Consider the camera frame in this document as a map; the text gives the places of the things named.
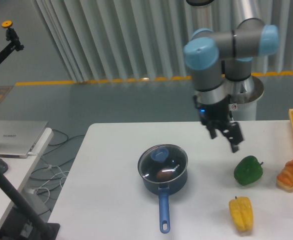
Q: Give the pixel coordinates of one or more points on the silver laptop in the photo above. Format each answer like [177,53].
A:
[18,137]

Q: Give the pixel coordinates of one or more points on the glass pot lid blue knob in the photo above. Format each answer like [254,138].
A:
[162,156]

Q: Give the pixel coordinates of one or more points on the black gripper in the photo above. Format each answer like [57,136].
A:
[217,115]

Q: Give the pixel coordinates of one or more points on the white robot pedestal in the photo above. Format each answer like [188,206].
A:
[244,96]

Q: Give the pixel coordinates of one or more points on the blue saucepan with handle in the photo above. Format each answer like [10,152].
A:
[163,190]

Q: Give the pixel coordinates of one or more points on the yellow bell pepper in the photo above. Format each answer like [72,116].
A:
[241,211]

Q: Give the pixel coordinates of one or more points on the white side table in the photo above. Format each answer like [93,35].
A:
[18,173]

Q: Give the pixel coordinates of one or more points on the orange croissant bread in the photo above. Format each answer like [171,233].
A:
[284,179]

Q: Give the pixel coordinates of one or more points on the brown egg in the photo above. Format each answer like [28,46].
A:
[164,175]

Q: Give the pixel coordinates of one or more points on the black tripod pole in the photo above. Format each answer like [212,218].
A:
[44,230]

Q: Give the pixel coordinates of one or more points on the green bell pepper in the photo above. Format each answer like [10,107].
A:
[248,170]

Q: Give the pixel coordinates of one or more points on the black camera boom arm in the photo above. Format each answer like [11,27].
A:
[13,39]

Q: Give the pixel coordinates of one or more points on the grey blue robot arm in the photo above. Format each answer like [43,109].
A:
[220,66]

